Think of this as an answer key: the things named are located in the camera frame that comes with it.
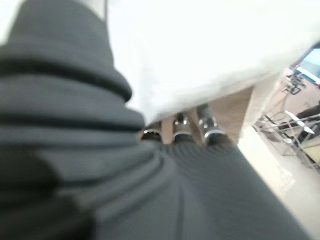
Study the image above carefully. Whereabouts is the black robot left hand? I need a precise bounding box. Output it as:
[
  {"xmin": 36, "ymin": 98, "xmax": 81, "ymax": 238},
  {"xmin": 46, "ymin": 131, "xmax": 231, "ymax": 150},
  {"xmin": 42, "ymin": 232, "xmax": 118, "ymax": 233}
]
[{"xmin": 0, "ymin": 0, "xmax": 312, "ymax": 240}]

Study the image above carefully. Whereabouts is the white duvet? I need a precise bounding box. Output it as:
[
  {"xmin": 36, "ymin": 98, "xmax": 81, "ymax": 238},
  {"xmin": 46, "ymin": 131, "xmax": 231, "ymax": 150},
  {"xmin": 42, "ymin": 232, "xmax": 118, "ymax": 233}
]
[{"xmin": 0, "ymin": 0, "xmax": 320, "ymax": 126}]

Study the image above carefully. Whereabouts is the black garment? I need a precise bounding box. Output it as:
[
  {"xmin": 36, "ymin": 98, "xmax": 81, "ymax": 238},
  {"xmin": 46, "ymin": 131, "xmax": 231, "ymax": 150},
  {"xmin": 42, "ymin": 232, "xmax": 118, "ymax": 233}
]
[{"xmin": 296, "ymin": 99, "xmax": 320, "ymax": 121}]

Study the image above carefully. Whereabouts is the monitor screen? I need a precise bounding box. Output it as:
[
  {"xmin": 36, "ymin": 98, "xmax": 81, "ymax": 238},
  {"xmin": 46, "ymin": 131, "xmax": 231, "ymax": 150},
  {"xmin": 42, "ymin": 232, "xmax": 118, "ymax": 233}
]
[{"xmin": 295, "ymin": 46, "xmax": 320, "ymax": 86}]

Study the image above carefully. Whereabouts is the metal frame side table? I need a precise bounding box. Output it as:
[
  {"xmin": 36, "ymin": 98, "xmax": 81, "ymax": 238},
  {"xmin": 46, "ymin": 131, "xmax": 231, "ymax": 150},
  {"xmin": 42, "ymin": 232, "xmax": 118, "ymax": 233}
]
[{"xmin": 251, "ymin": 109, "xmax": 320, "ymax": 174}]

